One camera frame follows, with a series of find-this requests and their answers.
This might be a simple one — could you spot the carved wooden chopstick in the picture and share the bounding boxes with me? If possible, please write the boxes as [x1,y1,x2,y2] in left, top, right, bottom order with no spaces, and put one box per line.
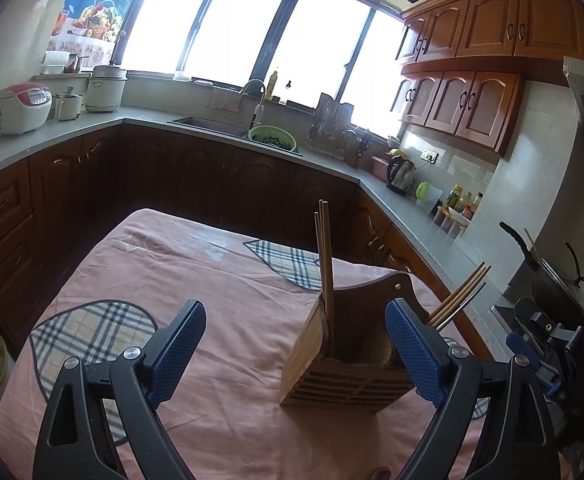
[427,263,492,330]

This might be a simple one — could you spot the steel chopstick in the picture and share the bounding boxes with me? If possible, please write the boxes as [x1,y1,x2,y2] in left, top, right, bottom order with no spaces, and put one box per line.
[315,211,330,322]

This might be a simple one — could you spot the kitchen faucet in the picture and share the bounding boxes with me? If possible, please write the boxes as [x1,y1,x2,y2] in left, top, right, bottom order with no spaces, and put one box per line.
[240,78,266,130]

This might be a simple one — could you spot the black wok with lid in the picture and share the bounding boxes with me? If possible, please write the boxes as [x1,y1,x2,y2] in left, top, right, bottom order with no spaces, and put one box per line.
[499,221,584,330]

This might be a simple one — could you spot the steel spoon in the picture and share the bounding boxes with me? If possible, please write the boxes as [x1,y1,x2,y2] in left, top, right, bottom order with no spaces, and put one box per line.
[368,467,392,480]

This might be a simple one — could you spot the pink heart-patterned tablecloth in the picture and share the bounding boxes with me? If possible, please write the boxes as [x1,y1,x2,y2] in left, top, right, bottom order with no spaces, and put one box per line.
[0,207,488,480]

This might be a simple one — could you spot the wooden utensil holder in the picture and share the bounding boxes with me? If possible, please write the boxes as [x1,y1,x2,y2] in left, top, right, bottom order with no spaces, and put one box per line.
[280,271,427,413]

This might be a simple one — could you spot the green mug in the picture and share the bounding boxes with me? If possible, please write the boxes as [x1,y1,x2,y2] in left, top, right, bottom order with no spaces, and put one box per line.
[414,181,429,200]

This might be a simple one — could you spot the steel electric kettle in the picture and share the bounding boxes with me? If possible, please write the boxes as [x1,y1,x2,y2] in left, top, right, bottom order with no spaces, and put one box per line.
[386,155,415,196]

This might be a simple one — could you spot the wooden upper cabinets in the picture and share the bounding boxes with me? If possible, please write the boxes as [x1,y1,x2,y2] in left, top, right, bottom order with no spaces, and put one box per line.
[396,0,584,155]

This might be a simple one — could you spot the small white pot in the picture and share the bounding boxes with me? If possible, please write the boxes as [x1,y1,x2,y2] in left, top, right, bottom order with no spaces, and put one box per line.
[55,87,83,122]

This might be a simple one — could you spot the white red rice cooker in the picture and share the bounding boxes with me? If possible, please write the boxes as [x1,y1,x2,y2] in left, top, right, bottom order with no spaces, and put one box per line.
[0,82,52,136]

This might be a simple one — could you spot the white electric pressure cooker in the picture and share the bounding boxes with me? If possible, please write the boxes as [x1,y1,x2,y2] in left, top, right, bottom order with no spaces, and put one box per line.
[83,65,127,113]

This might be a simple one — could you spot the green colander with vegetables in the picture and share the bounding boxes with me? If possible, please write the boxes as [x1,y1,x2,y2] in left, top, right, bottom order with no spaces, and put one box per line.
[249,125,297,152]

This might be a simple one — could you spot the tropical fruit poster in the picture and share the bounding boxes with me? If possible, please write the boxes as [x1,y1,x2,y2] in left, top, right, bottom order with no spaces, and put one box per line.
[48,0,133,70]

